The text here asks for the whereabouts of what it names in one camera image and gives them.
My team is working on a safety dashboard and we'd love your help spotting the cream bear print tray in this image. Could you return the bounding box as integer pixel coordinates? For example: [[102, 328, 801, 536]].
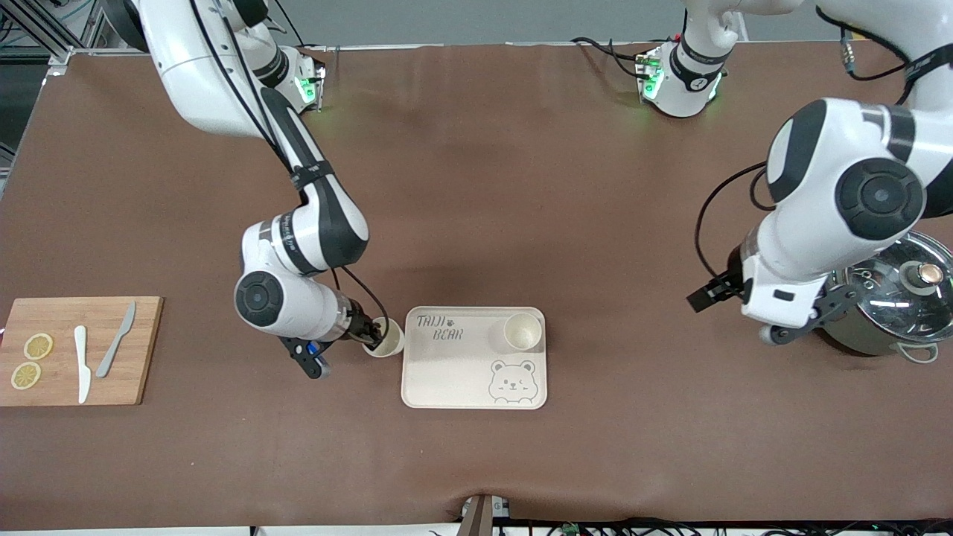
[[401, 306, 548, 410]]

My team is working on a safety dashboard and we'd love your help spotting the white plastic knife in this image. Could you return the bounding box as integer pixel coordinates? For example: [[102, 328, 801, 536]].
[[73, 325, 92, 404]]

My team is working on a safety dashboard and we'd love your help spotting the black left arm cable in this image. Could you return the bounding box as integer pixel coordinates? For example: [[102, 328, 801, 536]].
[[694, 0, 953, 282]]

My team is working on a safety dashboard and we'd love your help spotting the grey plastic knife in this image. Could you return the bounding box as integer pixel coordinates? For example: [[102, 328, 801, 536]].
[[95, 301, 138, 379]]

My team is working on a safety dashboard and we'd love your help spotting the wooden cutting board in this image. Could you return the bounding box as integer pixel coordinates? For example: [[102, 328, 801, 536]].
[[0, 296, 165, 407]]

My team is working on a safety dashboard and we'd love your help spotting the white IKEA cup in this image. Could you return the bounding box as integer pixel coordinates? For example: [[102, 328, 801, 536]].
[[503, 313, 545, 352], [363, 316, 406, 359]]

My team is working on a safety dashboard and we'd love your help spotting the glass pot lid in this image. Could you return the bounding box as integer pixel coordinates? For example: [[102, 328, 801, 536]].
[[828, 232, 953, 343]]

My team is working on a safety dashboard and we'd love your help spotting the aluminium frame profile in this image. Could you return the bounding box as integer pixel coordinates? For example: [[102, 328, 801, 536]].
[[0, 0, 112, 66]]

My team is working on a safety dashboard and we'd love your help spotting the grey-green electric cooking pot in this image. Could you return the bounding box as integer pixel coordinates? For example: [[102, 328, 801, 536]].
[[815, 231, 953, 364]]

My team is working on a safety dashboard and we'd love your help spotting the brown table cover mat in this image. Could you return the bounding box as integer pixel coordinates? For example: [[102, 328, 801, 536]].
[[0, 42, 953, 531]]

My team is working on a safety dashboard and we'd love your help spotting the metal table edge clamp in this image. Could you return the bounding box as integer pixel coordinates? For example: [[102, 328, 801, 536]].
[[459, 494, 511, 536]]

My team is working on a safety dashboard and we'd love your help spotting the black base power cable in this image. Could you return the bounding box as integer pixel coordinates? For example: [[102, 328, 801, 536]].
[[571, 36, 657, 80], [272, 0, 328, 54]]

